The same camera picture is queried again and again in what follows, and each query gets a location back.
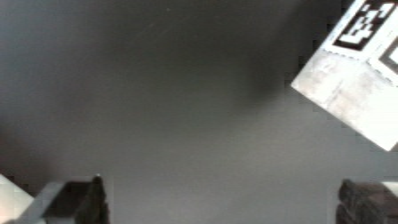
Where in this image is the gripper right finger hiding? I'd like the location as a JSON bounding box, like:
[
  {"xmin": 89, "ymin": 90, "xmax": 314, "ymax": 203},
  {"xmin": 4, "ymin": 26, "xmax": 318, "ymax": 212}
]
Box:
[{"xmin": 336, "ymin": 179, "xmax": 398, "ymax": 224}]

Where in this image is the white table leg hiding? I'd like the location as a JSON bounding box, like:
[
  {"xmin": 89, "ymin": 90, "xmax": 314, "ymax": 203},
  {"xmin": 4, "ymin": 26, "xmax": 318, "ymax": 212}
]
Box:
[{"xmin": 291, "ymin": 0, "xmax": 398, "ymax": 151}]

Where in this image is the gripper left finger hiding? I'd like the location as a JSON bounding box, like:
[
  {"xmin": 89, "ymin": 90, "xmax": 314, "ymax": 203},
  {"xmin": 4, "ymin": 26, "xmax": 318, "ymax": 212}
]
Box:
[{"xmin": 20, "ymin": 175, "xmax": 110, "ymax": 224}]

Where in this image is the white square table top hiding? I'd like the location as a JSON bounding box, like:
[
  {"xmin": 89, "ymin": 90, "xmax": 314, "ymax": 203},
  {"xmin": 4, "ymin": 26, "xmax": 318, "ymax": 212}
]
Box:
[{"xmin": 0, "ymin": 174, "xmax": 34, "ymax": 224}]

